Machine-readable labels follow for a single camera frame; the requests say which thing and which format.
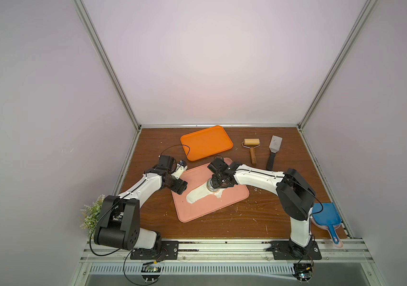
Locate white dough lump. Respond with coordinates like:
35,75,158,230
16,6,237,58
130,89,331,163
186,182,224,204

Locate pink silicone mat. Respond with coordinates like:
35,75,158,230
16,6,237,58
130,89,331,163
172,164,250,223

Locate wooden rolling pin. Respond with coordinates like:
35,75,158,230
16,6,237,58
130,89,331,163
242,138,260,165

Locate black handled metal spatula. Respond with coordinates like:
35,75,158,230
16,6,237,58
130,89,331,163
266,135,283,171

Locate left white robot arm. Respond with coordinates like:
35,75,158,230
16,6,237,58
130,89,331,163
93,155,188,250

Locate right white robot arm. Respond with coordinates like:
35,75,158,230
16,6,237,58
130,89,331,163
207,158,316,257

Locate orange plastic tray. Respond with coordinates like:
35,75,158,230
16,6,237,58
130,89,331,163
180,125,233,162

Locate small green potted plant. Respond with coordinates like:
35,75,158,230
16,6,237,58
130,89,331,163
80,195,106,231

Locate blue dustpan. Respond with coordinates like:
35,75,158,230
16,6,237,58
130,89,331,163
311,203,343,248

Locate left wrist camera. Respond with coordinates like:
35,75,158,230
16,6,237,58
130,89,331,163
172,160,188,179

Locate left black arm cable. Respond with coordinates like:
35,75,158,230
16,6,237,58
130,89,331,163
158,143,191,162

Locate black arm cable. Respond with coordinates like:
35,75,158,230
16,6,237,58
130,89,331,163
303,185,324,215
158,143,191,162

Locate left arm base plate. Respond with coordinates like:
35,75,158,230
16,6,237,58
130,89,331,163
130,240,179,262

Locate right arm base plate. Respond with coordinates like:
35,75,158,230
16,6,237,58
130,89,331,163
266,240,322,260

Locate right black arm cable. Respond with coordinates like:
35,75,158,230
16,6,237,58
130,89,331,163
303,185,324,215

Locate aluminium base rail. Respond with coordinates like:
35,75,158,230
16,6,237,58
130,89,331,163
76,238,374,279

